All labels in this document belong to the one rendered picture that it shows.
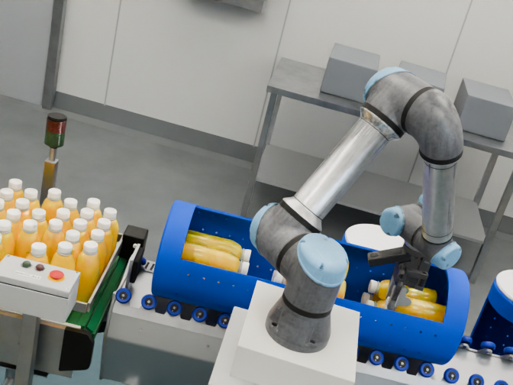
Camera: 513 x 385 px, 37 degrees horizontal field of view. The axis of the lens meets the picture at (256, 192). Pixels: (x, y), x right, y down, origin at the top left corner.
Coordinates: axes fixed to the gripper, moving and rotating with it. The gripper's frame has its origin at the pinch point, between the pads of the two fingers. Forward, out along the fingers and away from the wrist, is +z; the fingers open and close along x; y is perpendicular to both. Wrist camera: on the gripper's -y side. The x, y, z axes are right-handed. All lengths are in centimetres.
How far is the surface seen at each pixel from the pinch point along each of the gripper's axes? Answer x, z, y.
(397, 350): -7.1, 9.9, 5.4
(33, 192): 16, 2, -110
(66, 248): -9, 1, -91
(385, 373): -6.5, 19.0, 4.9
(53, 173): 39, 5, -110
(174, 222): -2, -10, -64
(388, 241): 55, 8, 7
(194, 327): -7, 19, -52
